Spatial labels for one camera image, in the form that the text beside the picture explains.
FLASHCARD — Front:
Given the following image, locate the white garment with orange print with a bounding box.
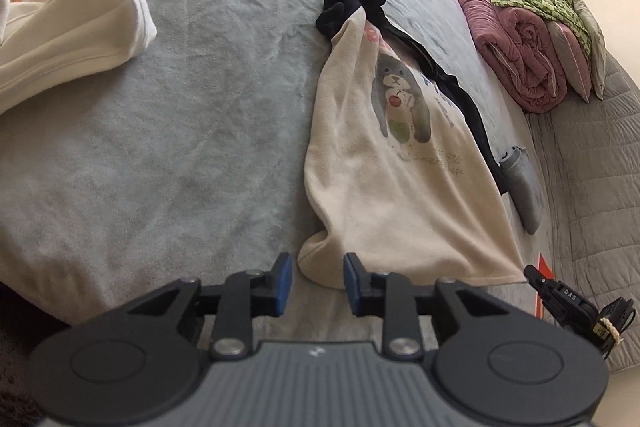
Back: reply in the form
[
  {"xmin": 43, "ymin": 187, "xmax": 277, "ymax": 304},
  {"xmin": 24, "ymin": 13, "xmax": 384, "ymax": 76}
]
[{"xmin": 0, "ymin": 0, "xmax": 159, "ymax": 116}]

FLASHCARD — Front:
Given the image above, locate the grey pink-trimmed pillow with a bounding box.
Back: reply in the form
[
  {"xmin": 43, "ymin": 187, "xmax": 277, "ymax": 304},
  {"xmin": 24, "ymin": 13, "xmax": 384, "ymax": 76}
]
[{"xmin": 546, "ymin": 20, "xmax": 591, "ymax": 104}]

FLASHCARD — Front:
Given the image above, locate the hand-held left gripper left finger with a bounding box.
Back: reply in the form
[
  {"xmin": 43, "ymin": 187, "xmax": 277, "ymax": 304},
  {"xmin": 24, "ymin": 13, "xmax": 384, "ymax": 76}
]
[{"xmin": 120, "ymin": 252, "xmax": 294, "ymax": 360}]

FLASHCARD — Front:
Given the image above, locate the beige pillow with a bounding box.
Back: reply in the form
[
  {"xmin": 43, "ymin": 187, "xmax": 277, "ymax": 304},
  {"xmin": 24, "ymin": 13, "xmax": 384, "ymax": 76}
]
[{"xmin": 570, "ymin": 0, "xmax": 607, "ymax": 102}]

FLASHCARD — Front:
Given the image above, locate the grey quilted headboard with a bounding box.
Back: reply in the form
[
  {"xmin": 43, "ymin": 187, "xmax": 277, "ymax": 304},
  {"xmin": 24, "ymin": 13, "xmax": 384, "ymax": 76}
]
[{"xmin": 524, "ymin": 52, "xmax": 640, "ymax": 374}]

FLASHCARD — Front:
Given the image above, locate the pink folded quilt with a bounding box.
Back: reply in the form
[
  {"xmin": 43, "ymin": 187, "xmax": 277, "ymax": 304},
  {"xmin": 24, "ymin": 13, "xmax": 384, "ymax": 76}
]
[{"xmin": 452, "ymin": 0, "xmax": 571, "ymax": 114}]

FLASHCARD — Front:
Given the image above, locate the grey knit sweater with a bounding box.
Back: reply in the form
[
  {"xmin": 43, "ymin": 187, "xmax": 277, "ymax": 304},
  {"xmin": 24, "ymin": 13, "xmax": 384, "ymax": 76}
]
[{"xmin": 497, "ymin": 145, "xmax": 546, "ymax": 236}]

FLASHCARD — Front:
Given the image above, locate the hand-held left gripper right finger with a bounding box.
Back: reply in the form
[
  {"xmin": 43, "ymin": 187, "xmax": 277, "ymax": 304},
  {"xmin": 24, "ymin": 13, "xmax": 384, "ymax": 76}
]
[{"xmin": 343, "ymin": 252, "xmax": 506, "ymax": 360}]

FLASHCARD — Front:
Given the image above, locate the cream and black sweatshirt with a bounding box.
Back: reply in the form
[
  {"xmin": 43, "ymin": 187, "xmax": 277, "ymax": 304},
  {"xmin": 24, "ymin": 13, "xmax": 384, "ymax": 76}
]
[{"xmin": 297, "ymin": 0, "xmax": 529, "ymax": 293}]

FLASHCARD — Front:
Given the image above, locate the orange flat item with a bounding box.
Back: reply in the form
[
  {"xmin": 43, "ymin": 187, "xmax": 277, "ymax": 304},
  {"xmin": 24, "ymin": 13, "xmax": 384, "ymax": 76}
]
[{"xmin": 534, "ymin": 254, "xmax": 557, "ymax": 319}]

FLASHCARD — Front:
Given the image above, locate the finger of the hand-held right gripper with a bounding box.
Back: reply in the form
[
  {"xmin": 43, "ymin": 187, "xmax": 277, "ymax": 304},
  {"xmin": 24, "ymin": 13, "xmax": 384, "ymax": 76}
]
[{"xmin": 523, "ymin": 264, "xmax": 556, "ymax": 303}]

